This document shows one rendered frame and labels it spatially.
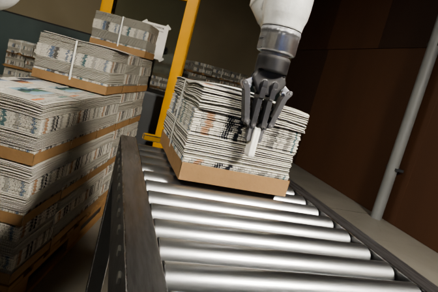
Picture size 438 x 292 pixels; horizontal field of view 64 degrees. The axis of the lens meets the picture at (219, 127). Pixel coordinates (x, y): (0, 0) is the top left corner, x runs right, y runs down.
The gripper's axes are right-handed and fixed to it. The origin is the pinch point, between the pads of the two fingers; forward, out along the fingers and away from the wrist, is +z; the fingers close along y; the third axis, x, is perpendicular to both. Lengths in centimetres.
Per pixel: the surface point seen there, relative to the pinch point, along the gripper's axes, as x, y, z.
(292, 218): 7.4, -11.1, 14.4
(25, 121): -56, 58, 17
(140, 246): 27.8, 25.0, 13.4
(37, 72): -117, 68, 5
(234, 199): 0.9, 1.0, 14.1
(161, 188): 1.0, 18.5, 14.0
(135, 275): 34.8, 25.9, 13.5
